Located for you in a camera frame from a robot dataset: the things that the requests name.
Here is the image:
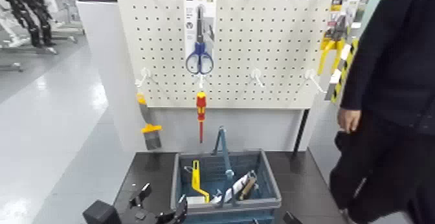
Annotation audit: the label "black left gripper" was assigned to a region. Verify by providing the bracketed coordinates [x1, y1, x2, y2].
[120, 183, 188, 224]

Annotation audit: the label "blue scissors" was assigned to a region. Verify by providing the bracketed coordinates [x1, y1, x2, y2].
[183, 0, 218, 76]

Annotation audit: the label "dark sleeved person forearm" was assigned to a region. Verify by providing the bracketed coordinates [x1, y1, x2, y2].
[340, 48, 380, 111]

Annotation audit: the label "teal grey folding crate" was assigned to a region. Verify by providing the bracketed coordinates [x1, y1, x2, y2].
[171, 126, 282, 224]

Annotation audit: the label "bare person hand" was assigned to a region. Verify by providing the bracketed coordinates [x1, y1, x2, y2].
[337, 107, 362, 133]

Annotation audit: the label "white packaged tool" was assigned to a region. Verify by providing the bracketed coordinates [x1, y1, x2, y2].
[210, 170, 256, 205]

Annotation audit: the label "yellow grey scraper tool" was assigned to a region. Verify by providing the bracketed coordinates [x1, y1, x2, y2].
[136, 93, 163, 151]

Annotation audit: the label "black pegboard stand leg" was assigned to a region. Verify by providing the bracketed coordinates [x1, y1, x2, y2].
[291, 109, 311, 159]

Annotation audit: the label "red yellow screwdriver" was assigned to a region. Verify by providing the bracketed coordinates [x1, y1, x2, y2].
[195, 91, 207, 144]

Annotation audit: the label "white pegboard hook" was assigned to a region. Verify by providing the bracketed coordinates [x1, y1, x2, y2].
[249, 68, 265, 89]
[304, 69, 327, 95]
[195, 73, 210, 90]
[135, 67, 157, 89]

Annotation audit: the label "person in dark clothes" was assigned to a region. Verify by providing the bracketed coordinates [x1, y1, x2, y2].
[329, 0, 435, 224]

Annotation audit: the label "yellow pliers in package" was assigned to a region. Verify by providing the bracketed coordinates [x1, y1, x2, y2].
[317, 0, 351, 76]

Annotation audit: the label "white pegboard panel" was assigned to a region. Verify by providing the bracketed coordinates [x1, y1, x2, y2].
[115, 0, 348, 111]

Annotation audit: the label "white hanging package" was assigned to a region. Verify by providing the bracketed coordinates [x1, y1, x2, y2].
[346, 0, 363, 29]

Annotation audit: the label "grey robot on stand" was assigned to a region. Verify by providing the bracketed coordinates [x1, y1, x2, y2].
[50, 0, 85, 36]

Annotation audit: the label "black humanoid robot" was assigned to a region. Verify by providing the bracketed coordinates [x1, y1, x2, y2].
[0, 0, 57, 48]

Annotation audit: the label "wooden handled tool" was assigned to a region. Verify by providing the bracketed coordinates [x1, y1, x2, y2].
[238, 175, 260, 201]

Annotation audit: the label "yellow handled tool on card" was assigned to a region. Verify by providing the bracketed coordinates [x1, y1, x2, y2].
[186, 160, 211, 205]

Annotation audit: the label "yellow black striped post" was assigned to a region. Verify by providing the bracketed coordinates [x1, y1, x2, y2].
[324, 38, 359, 104]

